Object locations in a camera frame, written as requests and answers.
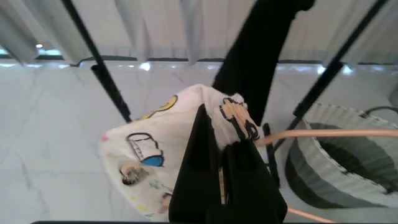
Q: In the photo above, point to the window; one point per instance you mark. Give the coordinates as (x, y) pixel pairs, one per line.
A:
(46, 52)

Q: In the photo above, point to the pink clothes hanger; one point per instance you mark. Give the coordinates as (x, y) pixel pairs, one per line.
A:
(326, 133)

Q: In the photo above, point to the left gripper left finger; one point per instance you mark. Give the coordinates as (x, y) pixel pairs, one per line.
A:
(199, 180)

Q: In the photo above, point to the white laundry basket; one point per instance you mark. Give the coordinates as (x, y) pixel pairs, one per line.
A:
(320, 168)

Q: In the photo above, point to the cream printed garment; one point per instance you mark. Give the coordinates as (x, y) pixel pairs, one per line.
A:
(155, 124)

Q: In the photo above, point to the black garment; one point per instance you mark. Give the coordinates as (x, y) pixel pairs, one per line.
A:
(258, 56)

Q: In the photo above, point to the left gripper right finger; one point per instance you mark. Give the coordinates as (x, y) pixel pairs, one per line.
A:
(252, 186)

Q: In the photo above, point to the black clothes rack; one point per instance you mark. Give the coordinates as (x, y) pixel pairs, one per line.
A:
(105, 81)

